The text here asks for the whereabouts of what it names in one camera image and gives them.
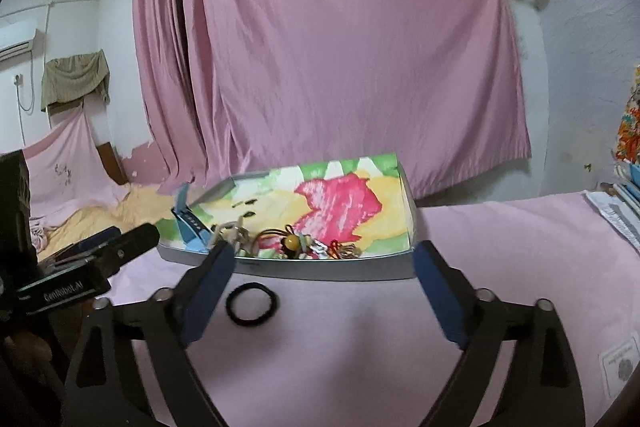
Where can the white air conditioner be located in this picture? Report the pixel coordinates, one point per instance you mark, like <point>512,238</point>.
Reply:
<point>17,41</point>

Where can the pink tablecloth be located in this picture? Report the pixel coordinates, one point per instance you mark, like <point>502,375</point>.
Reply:
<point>350,347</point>

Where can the olive green cloth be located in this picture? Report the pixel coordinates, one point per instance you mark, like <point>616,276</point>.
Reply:
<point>75,77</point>

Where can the stack of books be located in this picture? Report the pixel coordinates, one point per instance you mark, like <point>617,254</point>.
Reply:
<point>622,212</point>

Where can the white hair clip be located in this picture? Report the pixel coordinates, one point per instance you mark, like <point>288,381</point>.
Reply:
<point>316,249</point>

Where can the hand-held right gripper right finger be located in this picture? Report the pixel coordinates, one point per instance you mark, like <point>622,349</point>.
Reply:
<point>440,292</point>

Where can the pink curtain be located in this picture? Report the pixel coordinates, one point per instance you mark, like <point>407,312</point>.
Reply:
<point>340,47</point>

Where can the person's left hand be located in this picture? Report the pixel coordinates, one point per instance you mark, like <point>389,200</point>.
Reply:
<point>31,349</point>

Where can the beige hair claw clip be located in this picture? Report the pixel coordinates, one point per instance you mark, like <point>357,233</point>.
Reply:
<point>235,237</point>

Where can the floral printed paper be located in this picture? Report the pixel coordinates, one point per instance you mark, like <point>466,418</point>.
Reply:
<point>631,122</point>

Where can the grey box with colourful lining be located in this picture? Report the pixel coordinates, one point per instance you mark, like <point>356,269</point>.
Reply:
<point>325,202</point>

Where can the pink embroidered sheet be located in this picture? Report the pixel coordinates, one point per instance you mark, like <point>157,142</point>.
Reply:
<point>70,167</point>

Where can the yellow blanket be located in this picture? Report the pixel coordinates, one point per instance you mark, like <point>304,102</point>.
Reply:
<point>100,219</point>

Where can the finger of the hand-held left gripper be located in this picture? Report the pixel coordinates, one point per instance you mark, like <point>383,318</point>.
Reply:
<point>130,247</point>
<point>92,242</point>

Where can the blue wrist watch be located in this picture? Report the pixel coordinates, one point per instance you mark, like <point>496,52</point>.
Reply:
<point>192,227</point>

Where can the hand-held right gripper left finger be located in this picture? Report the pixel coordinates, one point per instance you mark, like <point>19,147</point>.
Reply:
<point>207,292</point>

